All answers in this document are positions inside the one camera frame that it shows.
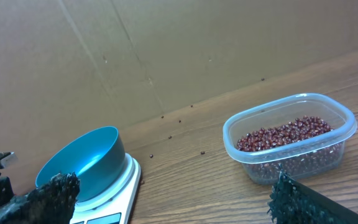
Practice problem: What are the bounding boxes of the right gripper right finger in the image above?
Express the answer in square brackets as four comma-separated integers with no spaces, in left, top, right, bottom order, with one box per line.
[267,170,358,224]

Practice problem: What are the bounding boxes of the blue plastic bowl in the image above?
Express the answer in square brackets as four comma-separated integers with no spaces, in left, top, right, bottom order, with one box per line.
[35,126,126,202]

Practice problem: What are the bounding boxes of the red beans in container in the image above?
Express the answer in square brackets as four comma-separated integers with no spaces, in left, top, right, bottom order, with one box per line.
[236,116,344,184]

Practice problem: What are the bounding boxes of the clear plastic container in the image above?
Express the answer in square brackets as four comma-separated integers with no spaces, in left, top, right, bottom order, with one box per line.
[222,92,358,185]

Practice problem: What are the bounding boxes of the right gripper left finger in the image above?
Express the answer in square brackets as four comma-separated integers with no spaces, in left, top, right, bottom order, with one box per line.
[0,173,80,224]

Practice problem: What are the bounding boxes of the white digital kitchen scale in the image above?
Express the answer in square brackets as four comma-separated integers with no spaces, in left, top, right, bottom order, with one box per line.
[70,154,141,224]

